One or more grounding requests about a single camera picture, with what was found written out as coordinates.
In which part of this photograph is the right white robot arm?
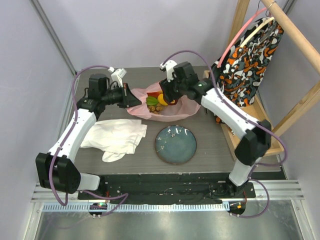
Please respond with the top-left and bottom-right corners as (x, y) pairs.
(159, 60), (271, 198)

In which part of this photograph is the pink clothes hanger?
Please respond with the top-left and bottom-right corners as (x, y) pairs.
(217, 7), (267, 68)

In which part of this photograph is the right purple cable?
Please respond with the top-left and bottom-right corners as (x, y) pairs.
(160, 50), (288, 220)

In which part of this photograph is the cream clothes hanger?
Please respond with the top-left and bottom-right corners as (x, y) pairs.
(240, 17), (275, 48)

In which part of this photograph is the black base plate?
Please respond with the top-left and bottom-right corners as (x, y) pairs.
(93, 173), (256, 205)

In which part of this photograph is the white cloth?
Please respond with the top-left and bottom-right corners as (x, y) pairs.
(80, 119), (148, 163)

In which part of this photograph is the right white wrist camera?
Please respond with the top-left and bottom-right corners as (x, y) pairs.
(159, 60), (177, 82)

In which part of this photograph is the pink plastic bag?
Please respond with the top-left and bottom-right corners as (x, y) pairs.
(126, 82), (200, 122)

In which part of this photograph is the brown fake longan bunch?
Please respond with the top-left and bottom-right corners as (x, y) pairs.
(147, 105), (163, 115)

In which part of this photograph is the orange fake fruit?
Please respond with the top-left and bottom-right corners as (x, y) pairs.
(157, 93), (168, 106)

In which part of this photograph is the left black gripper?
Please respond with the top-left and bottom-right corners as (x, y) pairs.
(101, 83), (142, 109)

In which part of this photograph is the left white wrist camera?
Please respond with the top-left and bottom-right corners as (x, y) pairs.
(108, 67), (127, 88)

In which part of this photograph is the wooden clothes rack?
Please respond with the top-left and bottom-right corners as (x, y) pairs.
(205, 0), (320, 164)

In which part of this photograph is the purple cable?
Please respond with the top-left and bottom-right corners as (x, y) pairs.
(48, 65), (129, 217)
(160, 50), (288, 220)

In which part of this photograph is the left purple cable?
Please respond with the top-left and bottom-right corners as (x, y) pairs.
(48, 65), (129, 217)

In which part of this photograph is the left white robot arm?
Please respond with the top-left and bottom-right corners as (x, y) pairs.
(35, 73), (142, 200)

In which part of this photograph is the aluminium rail frame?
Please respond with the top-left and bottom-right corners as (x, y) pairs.
(23, 69), (313, 240)

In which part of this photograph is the blue ceramic plate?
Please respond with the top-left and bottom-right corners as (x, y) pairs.
(154, 125), (197, 165)

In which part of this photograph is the patterned orange black garment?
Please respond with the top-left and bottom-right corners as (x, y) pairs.
(211, 17), (284, 108)

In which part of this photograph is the green fake starfruit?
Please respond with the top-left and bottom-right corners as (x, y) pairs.
(146, 96), (159, 106)

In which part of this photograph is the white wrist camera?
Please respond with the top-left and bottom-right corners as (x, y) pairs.
(108, 67), (127, 88)
(159, 60), (177, 82)

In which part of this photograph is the red fake apple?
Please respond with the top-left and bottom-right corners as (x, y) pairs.
(147, 90), (163, 98)

